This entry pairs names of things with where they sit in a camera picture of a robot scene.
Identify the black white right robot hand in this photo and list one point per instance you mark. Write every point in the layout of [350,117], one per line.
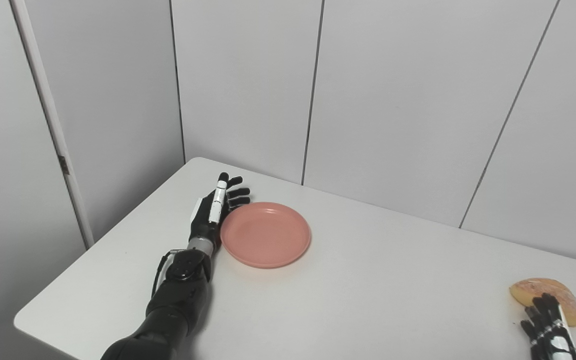
[550,335]

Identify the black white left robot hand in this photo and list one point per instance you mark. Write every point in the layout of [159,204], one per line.
[203,220]

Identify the golden bread roll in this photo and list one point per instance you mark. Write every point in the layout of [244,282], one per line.
[538,289]

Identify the pink round plate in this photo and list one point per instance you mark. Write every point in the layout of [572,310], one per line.
[265,235]

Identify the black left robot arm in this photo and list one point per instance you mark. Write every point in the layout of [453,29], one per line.
[173,305]

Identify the small dark post hinge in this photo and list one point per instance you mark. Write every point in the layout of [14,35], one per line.
[63,165]

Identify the white vertical wall post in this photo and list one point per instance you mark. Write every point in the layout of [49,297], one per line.
[53,125]

